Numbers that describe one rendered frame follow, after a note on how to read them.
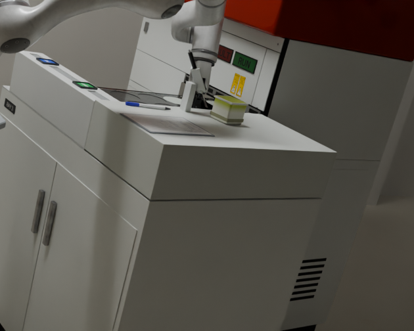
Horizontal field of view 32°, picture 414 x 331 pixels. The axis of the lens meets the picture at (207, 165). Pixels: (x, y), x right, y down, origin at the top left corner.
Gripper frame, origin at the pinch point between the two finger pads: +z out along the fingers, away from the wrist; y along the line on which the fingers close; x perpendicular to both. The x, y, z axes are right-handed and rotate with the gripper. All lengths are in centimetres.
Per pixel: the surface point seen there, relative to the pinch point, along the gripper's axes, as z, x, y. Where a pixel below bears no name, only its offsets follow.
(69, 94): 3.6, -39.0, 6.9
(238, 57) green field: -22.9, 15.6, -15.6
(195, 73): -8.5, -5.5, 16.5
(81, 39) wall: -48, -28, -170
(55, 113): 9.3, -41.5, -0.7
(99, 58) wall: -42, -16, -177
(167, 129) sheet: 11.2, -14.9, 37.6
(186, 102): 0.1, -6.1, 13.8
